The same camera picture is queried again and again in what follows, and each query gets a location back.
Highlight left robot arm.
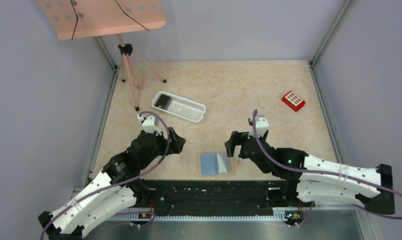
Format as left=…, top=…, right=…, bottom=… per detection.
left=38, top=127, right=186, bottom=240

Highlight pink music stand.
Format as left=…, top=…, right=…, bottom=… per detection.
left=37, top=0, right=167, bottom=111

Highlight red toy brick block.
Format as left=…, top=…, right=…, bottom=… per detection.
left=281, top=90, right=306, bottom=112

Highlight white plastic basket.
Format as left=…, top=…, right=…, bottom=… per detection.
left=151, top=91, right=207, bottom=124

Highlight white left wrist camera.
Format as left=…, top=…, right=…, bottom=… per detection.
left=137, top=115, right=162, bottom=136

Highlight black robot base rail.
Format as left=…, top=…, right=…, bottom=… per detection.
left=133, top=180, right=309, bottom=217

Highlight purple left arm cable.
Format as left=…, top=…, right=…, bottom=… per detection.
left=39, top=110, right=172, bottom=240

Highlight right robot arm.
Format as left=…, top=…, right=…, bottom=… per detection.
left=225, top=131, right=396, bottom=215

